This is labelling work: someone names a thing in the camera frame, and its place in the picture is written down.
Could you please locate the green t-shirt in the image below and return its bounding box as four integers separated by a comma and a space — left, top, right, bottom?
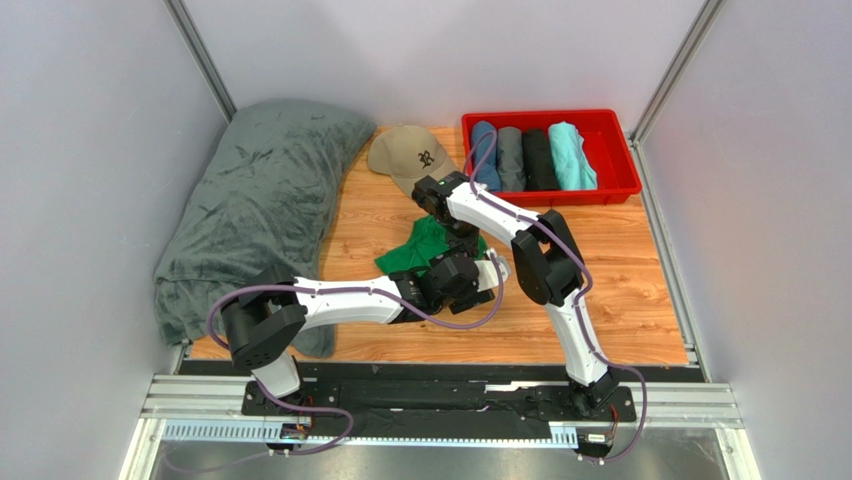
374, 216, 450, 274

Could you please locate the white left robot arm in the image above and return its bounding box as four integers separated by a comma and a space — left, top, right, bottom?
207, 249, 511, 399

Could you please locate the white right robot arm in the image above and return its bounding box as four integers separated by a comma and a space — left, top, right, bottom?
411, 172, 618, 418

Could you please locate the blue rolled t-shirt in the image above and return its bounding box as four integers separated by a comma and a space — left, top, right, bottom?
471, 121, 502, 192

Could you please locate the tan baseball cap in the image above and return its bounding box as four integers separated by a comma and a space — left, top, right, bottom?
367, 125, 458, 198

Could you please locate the black rolled t-shirt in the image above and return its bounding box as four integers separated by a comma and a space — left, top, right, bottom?
521, 129, 560, 191

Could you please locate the grey rolled t-shirt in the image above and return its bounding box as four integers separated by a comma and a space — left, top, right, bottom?
497, 127, 526, 193

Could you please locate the red plastic bin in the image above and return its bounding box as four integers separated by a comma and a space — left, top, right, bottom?
461, 109, 642, 208

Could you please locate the turquoise rolled t-shirt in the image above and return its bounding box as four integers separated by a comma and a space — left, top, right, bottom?
548, 122, 598, 191

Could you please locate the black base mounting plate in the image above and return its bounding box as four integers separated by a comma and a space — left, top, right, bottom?
240, 361, 637, 441

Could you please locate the grey plush pillow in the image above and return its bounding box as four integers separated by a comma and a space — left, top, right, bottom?
154, 99, 377, 345

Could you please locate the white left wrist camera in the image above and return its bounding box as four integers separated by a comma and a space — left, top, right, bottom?
475, 248, 511, 292

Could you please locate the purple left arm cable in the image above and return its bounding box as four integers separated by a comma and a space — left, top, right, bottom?
204, 252, 507, 457

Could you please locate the aluminium frame rail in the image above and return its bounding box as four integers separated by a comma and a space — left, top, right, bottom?
120, 361, 760, 479

